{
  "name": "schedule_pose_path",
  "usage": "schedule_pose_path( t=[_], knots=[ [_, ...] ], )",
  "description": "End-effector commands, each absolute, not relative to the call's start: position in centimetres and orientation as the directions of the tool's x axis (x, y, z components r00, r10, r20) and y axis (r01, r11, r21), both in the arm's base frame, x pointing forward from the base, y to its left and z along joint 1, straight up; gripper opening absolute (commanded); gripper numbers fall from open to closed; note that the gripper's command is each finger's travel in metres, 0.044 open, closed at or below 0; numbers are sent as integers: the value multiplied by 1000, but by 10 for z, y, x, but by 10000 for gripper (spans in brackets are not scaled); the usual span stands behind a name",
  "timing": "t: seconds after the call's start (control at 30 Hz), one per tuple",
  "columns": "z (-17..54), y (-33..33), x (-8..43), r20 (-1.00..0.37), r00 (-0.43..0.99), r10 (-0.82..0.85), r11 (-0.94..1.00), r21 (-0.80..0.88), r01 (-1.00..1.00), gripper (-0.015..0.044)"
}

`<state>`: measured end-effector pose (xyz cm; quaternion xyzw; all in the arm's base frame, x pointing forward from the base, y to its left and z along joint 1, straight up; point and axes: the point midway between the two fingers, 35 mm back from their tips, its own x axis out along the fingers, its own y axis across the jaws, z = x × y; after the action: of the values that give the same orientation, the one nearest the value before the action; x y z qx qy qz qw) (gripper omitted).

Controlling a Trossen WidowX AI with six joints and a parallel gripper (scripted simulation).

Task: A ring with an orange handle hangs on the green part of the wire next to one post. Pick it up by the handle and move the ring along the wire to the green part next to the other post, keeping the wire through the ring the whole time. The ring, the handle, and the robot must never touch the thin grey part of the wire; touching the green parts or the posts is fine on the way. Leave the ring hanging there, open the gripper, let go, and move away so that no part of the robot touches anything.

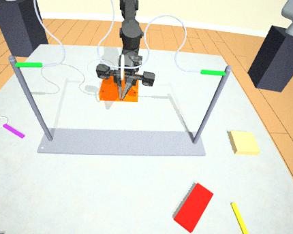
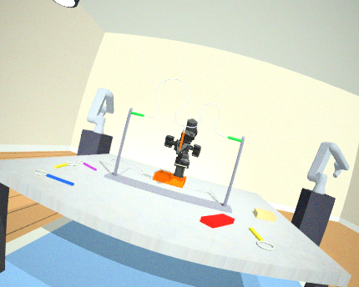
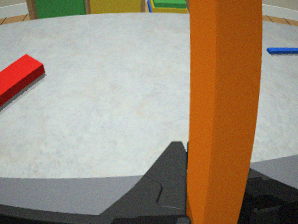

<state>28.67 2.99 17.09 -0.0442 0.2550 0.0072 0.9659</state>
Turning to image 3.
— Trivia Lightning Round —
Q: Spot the red rectangular block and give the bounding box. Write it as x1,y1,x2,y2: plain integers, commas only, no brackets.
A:
0,55,45,107

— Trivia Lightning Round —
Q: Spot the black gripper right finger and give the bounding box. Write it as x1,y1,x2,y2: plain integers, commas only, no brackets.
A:
237,168,298,224

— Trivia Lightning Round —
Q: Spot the orange handle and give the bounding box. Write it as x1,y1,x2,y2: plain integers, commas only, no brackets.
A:
186,0,263,224

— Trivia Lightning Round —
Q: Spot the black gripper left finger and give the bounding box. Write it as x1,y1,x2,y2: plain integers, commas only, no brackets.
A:
0,141,192,224

